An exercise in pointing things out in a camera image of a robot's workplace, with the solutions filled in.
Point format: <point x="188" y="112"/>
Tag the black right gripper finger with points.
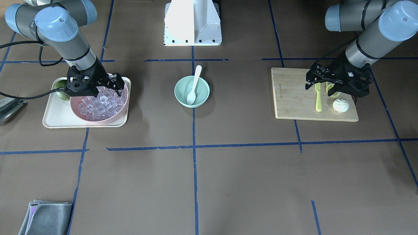
<point x="113" y="78"/>
<point x="118" y="88"/>

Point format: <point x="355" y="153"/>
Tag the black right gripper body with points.
<point x="98" y="72"/>

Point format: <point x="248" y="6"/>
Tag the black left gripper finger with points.
<point x="318" y="69"/>
<point x="312" y="79"/>

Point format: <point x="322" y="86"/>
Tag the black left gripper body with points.
<point x="338" y="70"/>

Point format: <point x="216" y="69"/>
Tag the white plastic spoon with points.
<point x="191" y="97"/>

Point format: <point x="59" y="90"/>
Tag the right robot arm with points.
<point x="57" y="24"/>

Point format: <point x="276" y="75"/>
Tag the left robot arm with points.
<point x="383" y="25"/>

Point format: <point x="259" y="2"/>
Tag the pink bowl with ice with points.
<point x="107" y="109"/>

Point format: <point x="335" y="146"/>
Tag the stainless steel ice scoop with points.
<point x="8" y="107"/>

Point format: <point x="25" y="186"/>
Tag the yellow plastic knife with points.
<point x="318" y="103"/>

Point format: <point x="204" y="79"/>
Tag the green avocado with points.
<point x="61" y="84"/>

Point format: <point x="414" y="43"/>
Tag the bamboo cutting board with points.
<point x="293" y="101"/>

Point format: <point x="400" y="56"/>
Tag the white steamed bun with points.
<point x="340" y="105"/>

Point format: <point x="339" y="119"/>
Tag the cream serving tray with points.
<point x="66" y="114"/>

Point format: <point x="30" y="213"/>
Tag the folded grey cloth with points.
<point x="46" y="218"/>

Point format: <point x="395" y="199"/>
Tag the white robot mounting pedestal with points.
<point x="192" y="23"/>

